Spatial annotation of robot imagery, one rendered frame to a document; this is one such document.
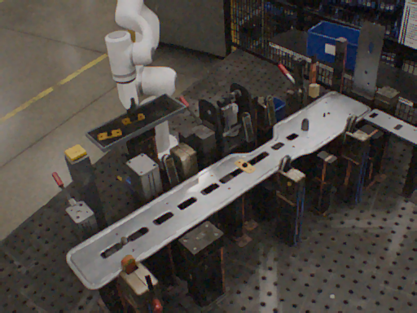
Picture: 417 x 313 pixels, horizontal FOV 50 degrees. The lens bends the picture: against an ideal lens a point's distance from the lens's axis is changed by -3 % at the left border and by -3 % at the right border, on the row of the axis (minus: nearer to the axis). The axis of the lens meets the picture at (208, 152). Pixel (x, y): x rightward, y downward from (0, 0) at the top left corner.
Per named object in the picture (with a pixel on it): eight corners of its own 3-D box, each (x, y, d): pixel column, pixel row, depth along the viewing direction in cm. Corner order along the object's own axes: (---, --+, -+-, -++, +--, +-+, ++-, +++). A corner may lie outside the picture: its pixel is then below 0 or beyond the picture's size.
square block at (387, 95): (378, 163, 213) (391, 98, 190) (363, 156, 218) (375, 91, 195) (387, 156, 216) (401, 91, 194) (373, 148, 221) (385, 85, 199)
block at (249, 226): (249, 231, 185) (248, 178, 167) (228, 214, 193) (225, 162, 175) (259, 225, 188) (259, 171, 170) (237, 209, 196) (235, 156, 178)
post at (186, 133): (194, 212, 196) (185, 137, 171) (186, 206, 199) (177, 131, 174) (203, 206, 198) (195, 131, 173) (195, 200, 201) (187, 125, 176)
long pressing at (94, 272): (95, 300, 131) (94, 297, 130) (61, 254, 145) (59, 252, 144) (375, 110, 196) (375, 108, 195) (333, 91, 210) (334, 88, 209)
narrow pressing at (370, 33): (372, 99, 201) (384, 28, 180) (351, 89, 209) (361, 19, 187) (373, 98, 202) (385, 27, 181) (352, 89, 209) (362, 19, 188)
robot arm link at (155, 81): (142, 107, 212) (136, 61, 196) (182, 108, 210) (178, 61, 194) (137, 122, 202) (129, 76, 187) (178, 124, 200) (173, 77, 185)
